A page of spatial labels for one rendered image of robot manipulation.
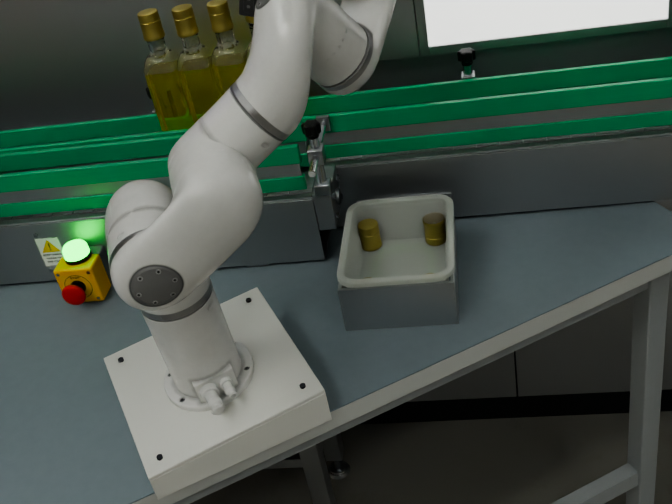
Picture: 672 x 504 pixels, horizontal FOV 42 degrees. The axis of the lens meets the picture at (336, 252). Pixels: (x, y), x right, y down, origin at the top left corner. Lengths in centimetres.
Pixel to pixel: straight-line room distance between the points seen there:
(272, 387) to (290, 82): 43
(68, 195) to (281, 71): 68
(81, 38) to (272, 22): 81
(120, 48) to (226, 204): 83
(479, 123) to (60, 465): 82
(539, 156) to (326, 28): 58
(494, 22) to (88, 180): 73
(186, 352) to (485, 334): 44
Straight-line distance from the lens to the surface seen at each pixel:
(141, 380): 126
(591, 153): 148
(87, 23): 170
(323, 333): 133
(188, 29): 146
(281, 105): 95
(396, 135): 146
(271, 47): 94
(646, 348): 160
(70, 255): 151
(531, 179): 149
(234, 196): 91
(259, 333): 125
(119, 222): 100
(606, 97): 145
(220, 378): 116
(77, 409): 135
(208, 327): 111
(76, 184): 152
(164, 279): 95
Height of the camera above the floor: 160
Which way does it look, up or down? 35 degrees down
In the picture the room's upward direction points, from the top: 11 degrees counter-clockwise
